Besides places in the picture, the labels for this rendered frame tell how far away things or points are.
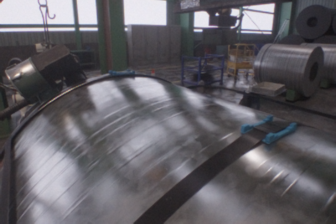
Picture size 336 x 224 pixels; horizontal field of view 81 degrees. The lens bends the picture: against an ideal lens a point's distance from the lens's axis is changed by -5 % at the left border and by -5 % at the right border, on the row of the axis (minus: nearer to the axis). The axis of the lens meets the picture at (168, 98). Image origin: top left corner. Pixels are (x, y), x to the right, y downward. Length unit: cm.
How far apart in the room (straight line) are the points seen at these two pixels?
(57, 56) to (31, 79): 13
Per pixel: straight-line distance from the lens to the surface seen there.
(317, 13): 1206
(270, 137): 38
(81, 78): 99
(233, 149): 36
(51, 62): 94
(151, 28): 1185
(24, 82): 94
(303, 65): 545
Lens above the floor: 153
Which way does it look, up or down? 17 degrees down
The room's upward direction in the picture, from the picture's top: straight up
